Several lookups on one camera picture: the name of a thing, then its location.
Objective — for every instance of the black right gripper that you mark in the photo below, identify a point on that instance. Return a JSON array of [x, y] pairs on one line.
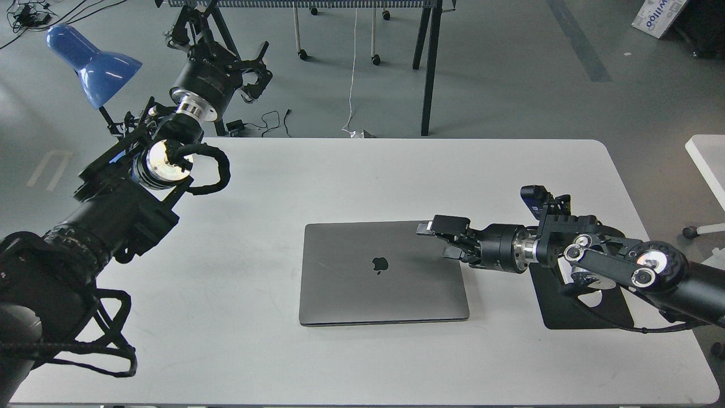
[[498, 247]]

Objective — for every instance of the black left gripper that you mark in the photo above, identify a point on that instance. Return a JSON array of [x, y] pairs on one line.
[[205, 73]]

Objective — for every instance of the grey laptop computer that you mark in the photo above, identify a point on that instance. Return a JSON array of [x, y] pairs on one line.
[[378, 273]]

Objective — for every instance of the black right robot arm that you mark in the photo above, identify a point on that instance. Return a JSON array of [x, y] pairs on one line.
[[585, 256]]

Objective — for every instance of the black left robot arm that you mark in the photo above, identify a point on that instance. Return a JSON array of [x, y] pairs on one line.
[[51, 303]]

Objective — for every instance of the blue desk lamp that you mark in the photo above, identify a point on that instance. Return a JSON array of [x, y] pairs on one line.
[[101, 73]]

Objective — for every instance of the black mouse pad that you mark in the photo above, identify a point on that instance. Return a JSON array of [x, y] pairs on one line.
[[559, 312]]

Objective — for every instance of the white computer mouse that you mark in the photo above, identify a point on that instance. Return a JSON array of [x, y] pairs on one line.
[[584, 279]]

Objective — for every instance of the white side table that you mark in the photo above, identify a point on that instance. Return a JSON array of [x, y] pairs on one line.
[[707, 153]]

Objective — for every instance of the white cardboard box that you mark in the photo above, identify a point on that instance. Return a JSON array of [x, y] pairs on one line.
[[655, 17]]

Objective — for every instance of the black power adapter with cable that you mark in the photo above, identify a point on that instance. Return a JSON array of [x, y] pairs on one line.
[[270, 121]]

